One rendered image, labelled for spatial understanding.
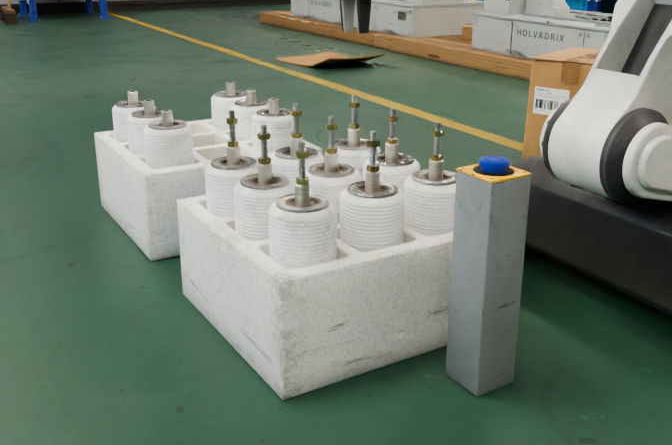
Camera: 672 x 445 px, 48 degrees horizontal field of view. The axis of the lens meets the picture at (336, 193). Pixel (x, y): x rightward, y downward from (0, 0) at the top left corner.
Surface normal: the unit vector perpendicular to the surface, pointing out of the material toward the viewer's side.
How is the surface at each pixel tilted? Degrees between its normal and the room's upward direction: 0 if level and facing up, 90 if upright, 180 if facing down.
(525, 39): 90
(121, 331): 0
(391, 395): 0
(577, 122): 55
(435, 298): 90
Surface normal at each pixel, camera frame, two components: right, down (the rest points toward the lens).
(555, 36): -0.87, 0.15
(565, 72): -0.65, 0.24
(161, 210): 0.51, 0.27
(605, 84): -0.75, -0.35
